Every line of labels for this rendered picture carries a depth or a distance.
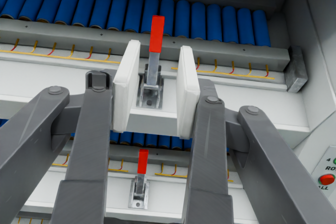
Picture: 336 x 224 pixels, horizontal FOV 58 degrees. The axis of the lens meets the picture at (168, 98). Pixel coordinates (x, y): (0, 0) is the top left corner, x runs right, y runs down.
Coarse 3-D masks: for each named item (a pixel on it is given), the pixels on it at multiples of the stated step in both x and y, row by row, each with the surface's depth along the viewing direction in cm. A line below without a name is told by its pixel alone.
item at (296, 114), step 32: (288, 32) 41; (0, 64) 33; (32, 64) 34; (160, 64) 36; (288, 64) 36; (320, 64) 32; (0, 96) 31; (32, 96) 32; (224, 96) 34; (256, 96) 35; (288, 96) 35; (320, 96) 32; (128, 128) 35; (160, 128) 34; (288, 128) 33
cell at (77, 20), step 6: (84, 0) 37; (90, 0) 38; (78, 6) 37; (84, 6) 37; (90, 6) 37; (78, 12) 36; (84, 12) 36; (90, 12) 37; (78, 18) 35; (84, 18) 36; (72, 24) 36; (84, 24) 36
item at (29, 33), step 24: (0, 24) 33; (24, 24) 34; (48, 24) 34; (72, 48) 34; (96, 48) 35; (120, 48) 35; (144, 48) 34; (168, 48) 34; (192, 48) 34; (216, 48) 35; (240, 48) 35; (264, 48) 36; (216, 72) 35
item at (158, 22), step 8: (152, 16) 29; (160, 16) 29; (152, 24) 29; (160, 24) 29; (152, 32) 29; (160, 32) 29; (152, 40) 30; (160, 40) 30; (152, 48) 30; (160, 48) 30; (152, 56) 30; (152, 64) 31; (152, 72) 31; (152, 80) 31
